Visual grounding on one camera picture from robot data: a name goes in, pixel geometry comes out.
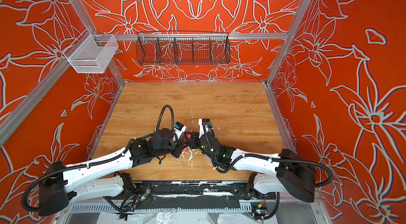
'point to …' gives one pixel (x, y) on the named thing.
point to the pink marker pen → (189, 135)
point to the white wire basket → (94, 54)
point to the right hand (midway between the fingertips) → (183, 134)
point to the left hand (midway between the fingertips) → (188, 142)
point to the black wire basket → (183, 48)
